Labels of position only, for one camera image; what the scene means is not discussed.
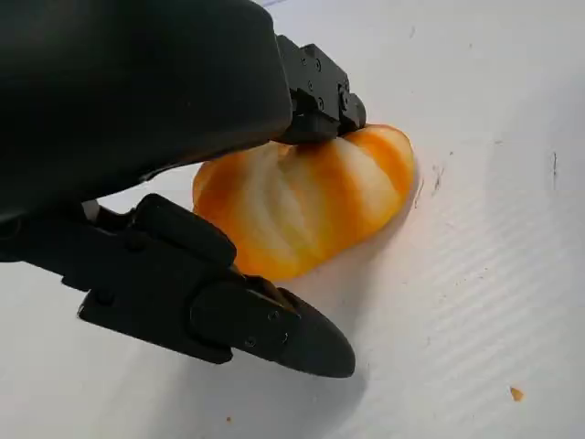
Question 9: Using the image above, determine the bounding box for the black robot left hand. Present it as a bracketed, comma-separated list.
[0, 0, 367, 379]

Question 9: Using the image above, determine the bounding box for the orange and white bread roll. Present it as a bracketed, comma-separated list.
[191, 123, 416, 281]

